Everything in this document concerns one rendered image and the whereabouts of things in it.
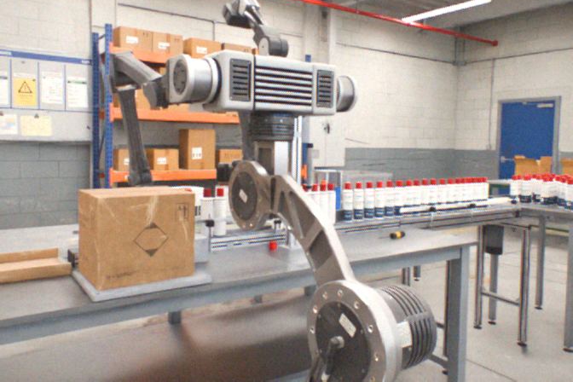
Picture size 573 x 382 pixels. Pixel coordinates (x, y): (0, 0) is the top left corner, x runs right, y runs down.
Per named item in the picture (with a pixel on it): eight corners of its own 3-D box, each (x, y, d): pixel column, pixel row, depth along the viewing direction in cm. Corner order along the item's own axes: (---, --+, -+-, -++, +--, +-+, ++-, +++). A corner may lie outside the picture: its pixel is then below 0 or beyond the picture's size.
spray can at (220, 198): (222, 234, 209) (222, 187, 208) (228, 235, 205) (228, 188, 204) (211, 234, 206) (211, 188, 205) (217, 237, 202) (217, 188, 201)
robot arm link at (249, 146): (229, 76, 190) (250, 66, 196) (221, 72, 194) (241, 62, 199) (247, 161, 216) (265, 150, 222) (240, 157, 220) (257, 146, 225)
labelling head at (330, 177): (328, 217, 259) (329, 170, 258) (344, 221, 248) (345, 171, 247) (307, 219, 251) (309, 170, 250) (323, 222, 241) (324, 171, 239)
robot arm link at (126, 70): (101, 48, 166) (130, 44, 172) (107, 85, 173) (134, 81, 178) (155, 86, 136) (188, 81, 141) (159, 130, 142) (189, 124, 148)
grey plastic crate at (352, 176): (359, 193, 467) (360, 170, 465) (392, 197, 435) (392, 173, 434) (314, 196, 430) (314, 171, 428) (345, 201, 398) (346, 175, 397)
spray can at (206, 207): (209, 234, 206) (210, 188, 205) (214, 237, 201) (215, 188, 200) (198, 236, 203) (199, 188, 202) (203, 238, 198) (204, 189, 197)
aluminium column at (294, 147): (292, 245, 213) (296, 93, 209) (298, 246, 209) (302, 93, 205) (284, 245, 210) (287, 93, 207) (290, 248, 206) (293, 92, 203)
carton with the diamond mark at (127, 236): (166, 259, 175) (167, 186, 173) (194, 275, 155) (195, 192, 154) (78, 271, 158) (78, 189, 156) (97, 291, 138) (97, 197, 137)
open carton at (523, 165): (507, 182, 677) (508, 155, 675) (527, 181, 702) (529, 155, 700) (535, 184, 642) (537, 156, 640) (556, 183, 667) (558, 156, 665)
